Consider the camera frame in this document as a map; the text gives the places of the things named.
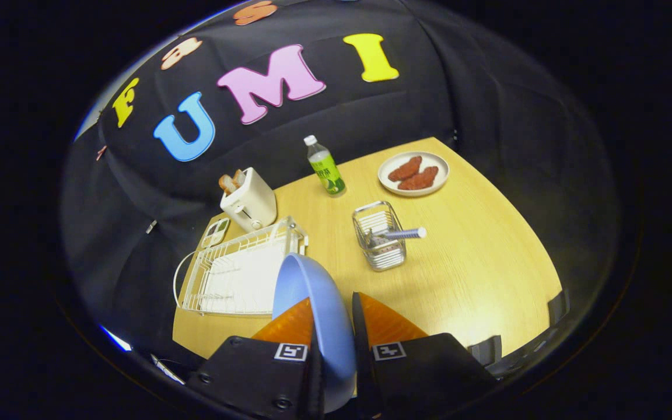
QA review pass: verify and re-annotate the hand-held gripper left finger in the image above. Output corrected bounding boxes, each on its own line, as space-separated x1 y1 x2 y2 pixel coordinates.
187 297 325 420

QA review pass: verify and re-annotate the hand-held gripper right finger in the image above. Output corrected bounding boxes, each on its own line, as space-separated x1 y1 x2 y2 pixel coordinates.
352 292 497 420

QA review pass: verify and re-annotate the white wire dish rack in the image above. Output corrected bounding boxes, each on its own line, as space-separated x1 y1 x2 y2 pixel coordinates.
174 216 309 317

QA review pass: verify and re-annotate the metal wire basket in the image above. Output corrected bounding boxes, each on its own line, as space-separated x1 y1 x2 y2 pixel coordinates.
352 201 407 272

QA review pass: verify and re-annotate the striped handle spoon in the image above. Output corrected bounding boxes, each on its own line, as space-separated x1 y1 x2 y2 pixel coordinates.
371 227 428 246

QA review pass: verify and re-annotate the white plate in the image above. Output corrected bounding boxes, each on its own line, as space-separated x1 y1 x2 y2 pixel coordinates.
378 152 450 197

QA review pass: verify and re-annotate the white divided sauce tray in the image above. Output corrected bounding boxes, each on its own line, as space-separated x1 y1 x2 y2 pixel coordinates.
201 218 231 249

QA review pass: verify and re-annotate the white toaster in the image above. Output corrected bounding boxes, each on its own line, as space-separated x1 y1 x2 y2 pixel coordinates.
220 167 278 233

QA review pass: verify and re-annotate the brown meat piece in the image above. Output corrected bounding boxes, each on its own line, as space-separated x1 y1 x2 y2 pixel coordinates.
398 166 439 191
388 156 423 182

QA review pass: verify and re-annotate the green label drink bottle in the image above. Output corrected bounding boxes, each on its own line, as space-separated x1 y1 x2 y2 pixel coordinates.
304 135 347 197

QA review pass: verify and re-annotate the black backdrop cloth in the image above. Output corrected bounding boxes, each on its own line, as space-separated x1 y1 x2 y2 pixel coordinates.
61 0 622 356

